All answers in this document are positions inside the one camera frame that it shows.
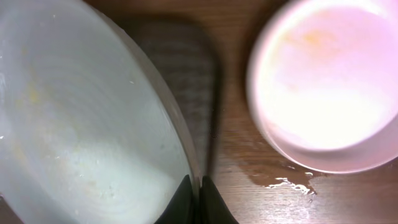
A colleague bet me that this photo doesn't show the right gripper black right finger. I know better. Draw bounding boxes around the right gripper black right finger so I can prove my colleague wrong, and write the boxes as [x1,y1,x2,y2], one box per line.
[199,176,238,224]

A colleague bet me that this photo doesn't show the light grey plate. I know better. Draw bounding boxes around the light grey plate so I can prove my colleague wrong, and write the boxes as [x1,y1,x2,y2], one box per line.
[1,0,200,223]

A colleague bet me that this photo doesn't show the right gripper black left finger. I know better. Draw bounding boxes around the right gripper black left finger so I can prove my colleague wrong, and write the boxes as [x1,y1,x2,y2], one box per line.
[155,175,195,224]

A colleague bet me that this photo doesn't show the pink plate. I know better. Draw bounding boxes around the pink plate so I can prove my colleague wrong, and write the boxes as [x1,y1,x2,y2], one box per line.
[246,0,397,174]

